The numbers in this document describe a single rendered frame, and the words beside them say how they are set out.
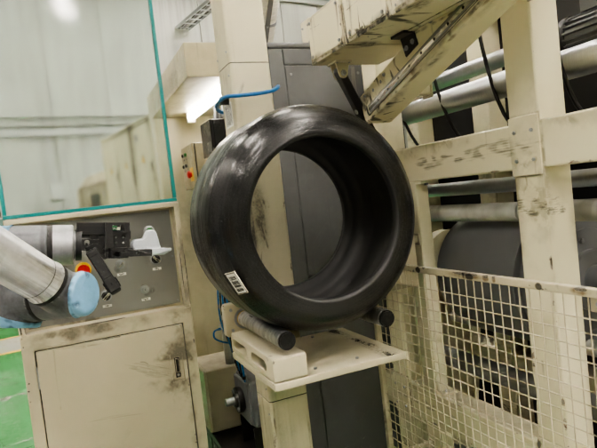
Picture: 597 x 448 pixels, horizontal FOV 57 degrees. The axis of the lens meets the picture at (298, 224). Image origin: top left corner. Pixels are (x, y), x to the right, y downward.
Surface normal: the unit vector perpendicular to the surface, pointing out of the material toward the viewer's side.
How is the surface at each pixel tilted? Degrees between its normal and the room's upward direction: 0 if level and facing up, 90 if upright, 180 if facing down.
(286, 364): 90
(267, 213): 90
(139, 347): 90
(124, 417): 90
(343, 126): 80
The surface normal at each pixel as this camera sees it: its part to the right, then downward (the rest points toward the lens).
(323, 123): 0.37, -0.18
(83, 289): 0.96, -0.09
